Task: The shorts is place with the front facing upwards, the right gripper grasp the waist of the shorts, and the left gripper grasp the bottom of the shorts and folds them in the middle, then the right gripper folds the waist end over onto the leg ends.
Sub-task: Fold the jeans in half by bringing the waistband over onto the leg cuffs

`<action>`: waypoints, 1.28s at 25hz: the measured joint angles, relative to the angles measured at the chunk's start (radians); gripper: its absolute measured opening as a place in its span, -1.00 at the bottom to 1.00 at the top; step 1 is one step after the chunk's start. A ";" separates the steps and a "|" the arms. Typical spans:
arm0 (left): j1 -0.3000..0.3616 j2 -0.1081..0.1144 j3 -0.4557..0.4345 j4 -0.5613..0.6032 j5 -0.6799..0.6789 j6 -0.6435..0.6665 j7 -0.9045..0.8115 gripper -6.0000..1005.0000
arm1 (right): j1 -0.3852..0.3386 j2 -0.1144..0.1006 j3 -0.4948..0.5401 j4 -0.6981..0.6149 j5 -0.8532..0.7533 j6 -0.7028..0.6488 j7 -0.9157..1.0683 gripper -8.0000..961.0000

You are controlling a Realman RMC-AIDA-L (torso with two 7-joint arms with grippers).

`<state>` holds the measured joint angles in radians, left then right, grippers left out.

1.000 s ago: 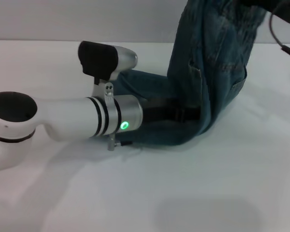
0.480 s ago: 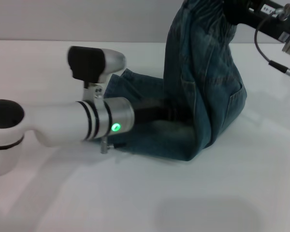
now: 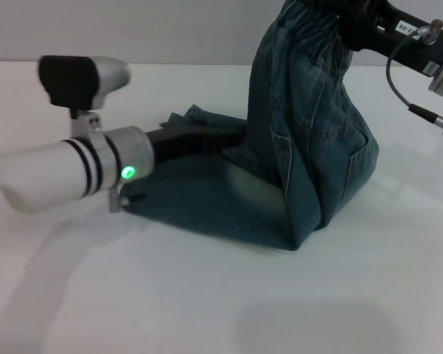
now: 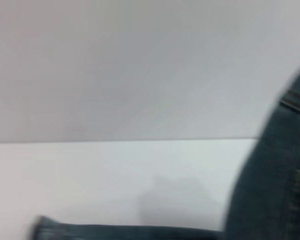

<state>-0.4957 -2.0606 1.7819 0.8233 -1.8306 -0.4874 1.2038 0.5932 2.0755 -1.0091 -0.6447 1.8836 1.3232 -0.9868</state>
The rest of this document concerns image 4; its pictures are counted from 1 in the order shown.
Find blue denim shorts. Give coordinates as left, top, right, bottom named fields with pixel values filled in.
left=31, top=59, right=300, bottom=240

